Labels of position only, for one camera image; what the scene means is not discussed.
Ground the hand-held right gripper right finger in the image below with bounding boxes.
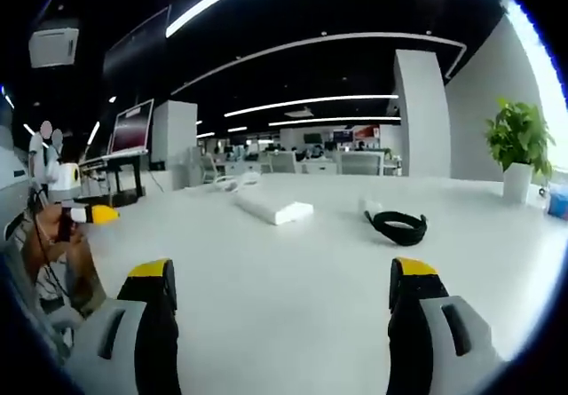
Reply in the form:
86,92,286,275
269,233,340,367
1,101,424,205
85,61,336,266
388,256,507,395

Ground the black standing desk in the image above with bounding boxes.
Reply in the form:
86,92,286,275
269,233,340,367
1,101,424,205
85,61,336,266
79,148,150,209

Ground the long ceiling light strip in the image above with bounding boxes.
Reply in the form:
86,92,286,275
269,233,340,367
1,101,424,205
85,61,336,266
224,94,400,119

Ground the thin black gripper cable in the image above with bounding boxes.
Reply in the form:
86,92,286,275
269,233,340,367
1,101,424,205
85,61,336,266
29,188,70,296

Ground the large monitor screen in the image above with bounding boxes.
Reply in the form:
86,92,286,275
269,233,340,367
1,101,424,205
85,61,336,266
107,98,155,156

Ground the white power strip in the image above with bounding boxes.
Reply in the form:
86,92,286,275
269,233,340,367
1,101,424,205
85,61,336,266
233,189,315,226

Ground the white desk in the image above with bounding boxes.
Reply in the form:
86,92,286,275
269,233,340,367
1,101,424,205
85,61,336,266
66,173,568,395

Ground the ceiling air conditioner unit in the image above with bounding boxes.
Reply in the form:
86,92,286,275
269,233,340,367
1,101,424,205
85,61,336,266
28,20,81,70

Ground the white power strip cable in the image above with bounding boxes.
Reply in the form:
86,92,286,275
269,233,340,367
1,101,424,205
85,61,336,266
212,172,264,194

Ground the coiled black cable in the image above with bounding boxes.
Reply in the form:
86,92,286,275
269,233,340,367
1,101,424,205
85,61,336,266
363,210,430,248

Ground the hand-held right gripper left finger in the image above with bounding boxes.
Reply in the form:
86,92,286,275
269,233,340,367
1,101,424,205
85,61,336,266
66,257,181,395

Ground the green plant in white pot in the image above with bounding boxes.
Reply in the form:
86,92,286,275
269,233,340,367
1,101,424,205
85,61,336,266
484,98,556,203

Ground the blue box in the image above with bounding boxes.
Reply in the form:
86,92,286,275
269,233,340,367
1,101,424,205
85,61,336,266
546,181,568,219

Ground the person's left hand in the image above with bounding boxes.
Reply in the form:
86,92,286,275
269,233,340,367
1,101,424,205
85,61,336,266
35,203,90,257

